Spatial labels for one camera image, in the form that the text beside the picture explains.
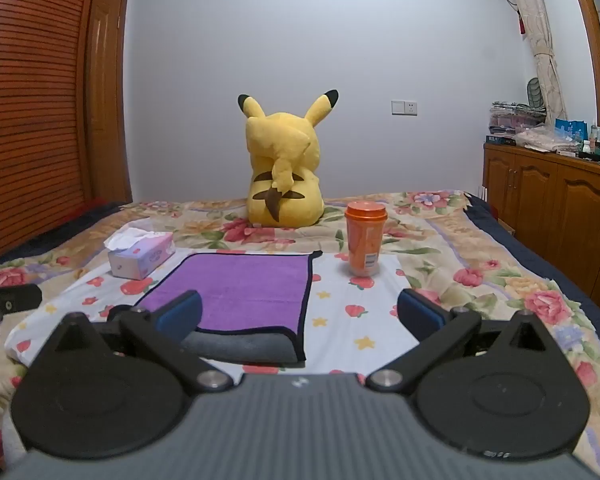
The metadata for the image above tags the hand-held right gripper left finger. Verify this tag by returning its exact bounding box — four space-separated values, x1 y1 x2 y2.
54 289 234 394

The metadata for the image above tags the white strawberry print cloth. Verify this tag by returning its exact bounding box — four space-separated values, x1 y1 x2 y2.
4 250 433 377

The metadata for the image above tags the green hand fan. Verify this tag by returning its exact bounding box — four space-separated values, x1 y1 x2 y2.
525 77 546 109

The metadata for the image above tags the orange plastic cup with lid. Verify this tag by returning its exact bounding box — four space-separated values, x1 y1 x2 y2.
344 201 389 278

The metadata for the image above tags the wooden cabinet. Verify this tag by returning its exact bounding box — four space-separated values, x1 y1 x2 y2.
481 142 600 301

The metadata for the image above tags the blue printed box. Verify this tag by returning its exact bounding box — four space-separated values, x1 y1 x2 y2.
554 118 589 144

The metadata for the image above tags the wooden door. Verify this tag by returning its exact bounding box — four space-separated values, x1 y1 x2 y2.
84 0 134 207

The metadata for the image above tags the stack of folded cloths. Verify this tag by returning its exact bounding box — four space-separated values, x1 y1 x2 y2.
488 101 548 137

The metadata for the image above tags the louvered wooden wardrobe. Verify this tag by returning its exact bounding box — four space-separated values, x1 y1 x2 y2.
0 0 106 261

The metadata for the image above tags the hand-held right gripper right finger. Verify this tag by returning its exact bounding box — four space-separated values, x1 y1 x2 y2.
366 288 550 394

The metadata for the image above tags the yellow plush toy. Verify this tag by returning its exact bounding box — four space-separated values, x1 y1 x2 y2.
237 89 339 228

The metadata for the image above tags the white tissue box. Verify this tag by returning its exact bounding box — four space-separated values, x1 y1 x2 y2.
104 227 175 281

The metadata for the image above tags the purple towel with grey underside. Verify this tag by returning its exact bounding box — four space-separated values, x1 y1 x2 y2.
134 250 324 364

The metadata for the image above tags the wooden window frame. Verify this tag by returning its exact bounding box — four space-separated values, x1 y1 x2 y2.
564 0 600 137

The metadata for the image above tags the dark blue mattress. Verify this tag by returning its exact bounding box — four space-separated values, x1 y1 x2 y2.
462 191 600 333

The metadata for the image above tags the beige patterned curtain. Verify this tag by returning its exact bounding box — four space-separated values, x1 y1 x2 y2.
498 0 568 127

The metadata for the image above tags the pink cloth in plastic bag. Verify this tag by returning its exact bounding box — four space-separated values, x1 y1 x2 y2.
512 124 579 155

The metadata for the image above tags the floral bed sheet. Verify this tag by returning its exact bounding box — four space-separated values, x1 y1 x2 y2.
0 190 600 480

